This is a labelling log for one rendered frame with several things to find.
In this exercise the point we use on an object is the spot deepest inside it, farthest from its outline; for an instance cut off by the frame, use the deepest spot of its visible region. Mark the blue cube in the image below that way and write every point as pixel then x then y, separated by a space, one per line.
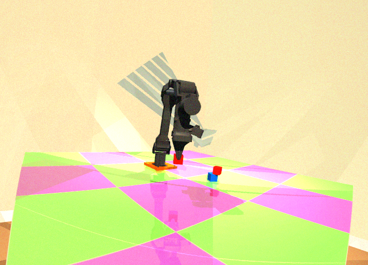
pixel 212 177

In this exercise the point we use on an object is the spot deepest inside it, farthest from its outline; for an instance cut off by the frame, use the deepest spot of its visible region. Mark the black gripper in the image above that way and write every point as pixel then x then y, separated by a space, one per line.
pixel 180 138

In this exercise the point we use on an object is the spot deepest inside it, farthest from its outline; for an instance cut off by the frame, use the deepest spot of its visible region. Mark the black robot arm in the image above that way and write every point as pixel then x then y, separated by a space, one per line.
pixel 184 95

